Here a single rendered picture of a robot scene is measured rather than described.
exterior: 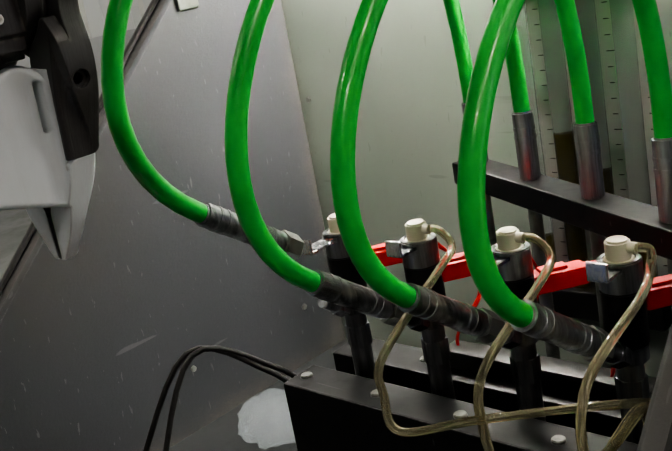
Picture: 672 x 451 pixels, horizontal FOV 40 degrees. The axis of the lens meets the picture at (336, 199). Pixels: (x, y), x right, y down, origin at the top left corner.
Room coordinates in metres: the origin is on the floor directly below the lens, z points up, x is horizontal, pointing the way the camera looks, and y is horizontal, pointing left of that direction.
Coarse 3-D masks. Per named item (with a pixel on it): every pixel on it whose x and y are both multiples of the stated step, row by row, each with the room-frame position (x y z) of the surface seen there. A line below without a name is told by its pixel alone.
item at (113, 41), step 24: (120, 0) 0.60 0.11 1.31; (456, 0) 0.84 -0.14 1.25; (120, 24) 0.60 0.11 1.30; (456, 24) 0.84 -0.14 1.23; (120, 48) 0.59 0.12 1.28; (456, 48) 0.85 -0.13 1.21; (120, 72) 0.59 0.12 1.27; (120, 96) 0.59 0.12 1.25; (120, 120) 0.58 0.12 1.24; (120, 144) 0.59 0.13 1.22; (144, 168) 0.59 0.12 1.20; (168, 192) 0.60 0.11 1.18; (192, 216) 0.61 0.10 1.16
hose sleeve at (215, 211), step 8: (208, 208) 0.62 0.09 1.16; (216, 208) 0.63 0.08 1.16; (224, 208) 0.64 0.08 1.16; (208, 216) 0.62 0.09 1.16; (216, 216) 0.62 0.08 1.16; (224, 216) 0.63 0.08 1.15; (232, 216) 0.63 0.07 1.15; (200, 224) 0.62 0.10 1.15; (208, 224) 0.62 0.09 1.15; (216, 224) 0.62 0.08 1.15; (224, 224) 0.63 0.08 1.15; (232, 224) 0.63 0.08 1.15; (216, 232) 0.63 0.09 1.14; (224, 232) 0.63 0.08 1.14; (232, 232) 0.63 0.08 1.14; (240, 232) 0.63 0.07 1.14; (272, 232) 0.66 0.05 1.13; (280, 232) 0.66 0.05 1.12; (240, 240) 0.64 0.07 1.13; (280, 240) 0.66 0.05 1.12
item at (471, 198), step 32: (512, 0) 0.47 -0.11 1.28; (640, 0) 0.58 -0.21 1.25; (512, 32) 0.47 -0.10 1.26; (640, 32) 0.59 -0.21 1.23; (480, 64) 0.46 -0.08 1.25; (480, 96) 0.45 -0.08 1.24; (480, 128) 0.44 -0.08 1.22; (480, 160) 0.44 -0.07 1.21; (480, 192) 0.44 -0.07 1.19; (480, 224) 0.43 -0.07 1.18; (480, 256) 0.43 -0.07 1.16; (480, 288) 0.44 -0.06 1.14; (512, 320) 0.45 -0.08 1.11; (544, 320) 0.46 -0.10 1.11; (576, 320) 0.50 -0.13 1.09; (576, 352) 0.50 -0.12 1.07
